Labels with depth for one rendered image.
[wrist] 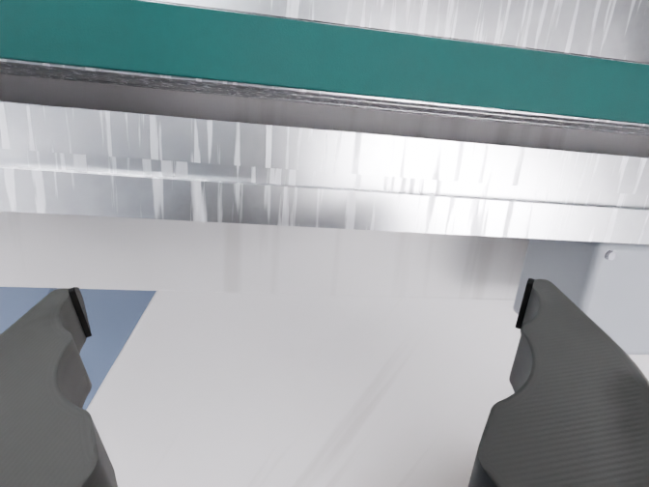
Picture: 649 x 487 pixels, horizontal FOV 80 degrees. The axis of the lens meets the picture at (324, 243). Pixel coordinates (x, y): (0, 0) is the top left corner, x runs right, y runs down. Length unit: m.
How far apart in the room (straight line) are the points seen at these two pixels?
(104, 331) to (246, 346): 1.09
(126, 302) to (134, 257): 1.02
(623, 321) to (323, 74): 0.22
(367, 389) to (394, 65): 0.26
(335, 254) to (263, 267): 0.06
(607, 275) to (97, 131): 0.26
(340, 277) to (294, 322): 0.05
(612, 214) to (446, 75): 0.11
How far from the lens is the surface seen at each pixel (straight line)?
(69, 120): 0.20
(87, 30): 0.21
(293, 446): 0.39
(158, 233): 0.30
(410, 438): 0.41
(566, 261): 0.27
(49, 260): 0.33
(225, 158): 0.18
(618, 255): 0.27
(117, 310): 1.35
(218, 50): 0.20
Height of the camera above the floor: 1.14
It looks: 72 degrees down
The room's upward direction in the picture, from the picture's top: 157 degrees clockwise
